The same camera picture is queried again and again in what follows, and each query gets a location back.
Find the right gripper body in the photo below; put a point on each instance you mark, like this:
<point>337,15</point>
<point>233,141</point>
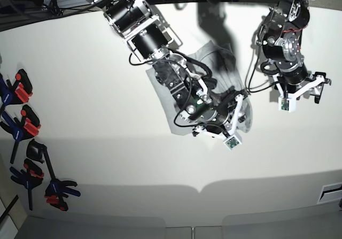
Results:
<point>193,109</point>

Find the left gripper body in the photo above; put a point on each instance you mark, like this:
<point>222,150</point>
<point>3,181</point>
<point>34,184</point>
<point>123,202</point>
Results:
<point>290,82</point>

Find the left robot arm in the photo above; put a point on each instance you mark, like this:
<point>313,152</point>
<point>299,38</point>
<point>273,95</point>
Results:
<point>279,38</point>

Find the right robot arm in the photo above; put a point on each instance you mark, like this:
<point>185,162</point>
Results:
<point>200,93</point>

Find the long black bar clamp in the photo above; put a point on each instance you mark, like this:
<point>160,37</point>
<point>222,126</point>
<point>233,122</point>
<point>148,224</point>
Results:
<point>57,190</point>

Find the blue red bar clamp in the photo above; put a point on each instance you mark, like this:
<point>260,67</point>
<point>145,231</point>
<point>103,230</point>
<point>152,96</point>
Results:
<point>30,177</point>
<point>16,93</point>
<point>24,129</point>

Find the lower blue red bar clamp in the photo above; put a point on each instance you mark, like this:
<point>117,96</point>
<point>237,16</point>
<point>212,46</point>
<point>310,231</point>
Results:
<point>30,177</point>

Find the top blue red bar clamp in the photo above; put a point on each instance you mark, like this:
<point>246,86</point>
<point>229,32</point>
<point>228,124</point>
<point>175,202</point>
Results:
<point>16,93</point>

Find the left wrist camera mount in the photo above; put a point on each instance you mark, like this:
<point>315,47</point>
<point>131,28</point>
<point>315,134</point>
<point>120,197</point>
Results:
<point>288,103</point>

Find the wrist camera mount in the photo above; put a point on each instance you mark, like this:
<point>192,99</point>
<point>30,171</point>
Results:
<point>288,103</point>
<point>224,122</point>

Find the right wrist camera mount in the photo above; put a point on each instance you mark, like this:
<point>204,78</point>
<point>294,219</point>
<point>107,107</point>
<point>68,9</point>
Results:
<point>224,122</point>

